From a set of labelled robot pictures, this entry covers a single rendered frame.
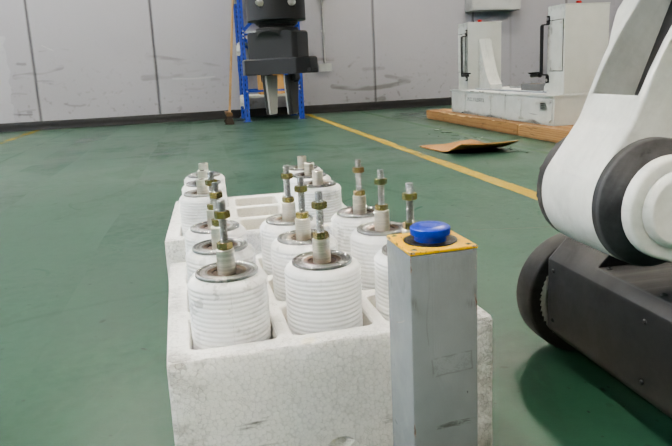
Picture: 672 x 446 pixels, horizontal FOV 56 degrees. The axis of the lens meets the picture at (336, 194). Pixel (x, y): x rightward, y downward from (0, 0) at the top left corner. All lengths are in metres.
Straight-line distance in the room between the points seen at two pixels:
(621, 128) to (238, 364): 0.50
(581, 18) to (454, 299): 3.60
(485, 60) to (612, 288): 4.46
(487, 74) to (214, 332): 4.64
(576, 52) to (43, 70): 5.20
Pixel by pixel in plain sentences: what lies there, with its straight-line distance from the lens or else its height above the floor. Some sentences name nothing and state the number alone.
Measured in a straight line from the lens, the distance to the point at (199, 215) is 1.26.
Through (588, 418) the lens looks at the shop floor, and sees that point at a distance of 0.98.
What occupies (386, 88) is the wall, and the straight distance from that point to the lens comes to 7.39.
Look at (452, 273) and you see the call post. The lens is 0.62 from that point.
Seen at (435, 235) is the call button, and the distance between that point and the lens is 0.62.
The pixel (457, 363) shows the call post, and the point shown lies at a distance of 0.66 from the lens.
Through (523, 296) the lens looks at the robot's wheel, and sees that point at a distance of 1.10.
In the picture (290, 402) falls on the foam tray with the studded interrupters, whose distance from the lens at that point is 0.77.
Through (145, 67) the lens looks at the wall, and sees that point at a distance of 7.10.
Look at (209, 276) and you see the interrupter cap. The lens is 0.76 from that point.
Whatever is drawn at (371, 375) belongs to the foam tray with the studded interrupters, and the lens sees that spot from 0.78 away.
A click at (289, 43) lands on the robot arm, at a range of 0.95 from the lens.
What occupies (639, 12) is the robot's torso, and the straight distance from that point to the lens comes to 0.87.
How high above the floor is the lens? 0.49
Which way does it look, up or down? 11 degrees down
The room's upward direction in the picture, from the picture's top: 3 degrees counter-clockwise
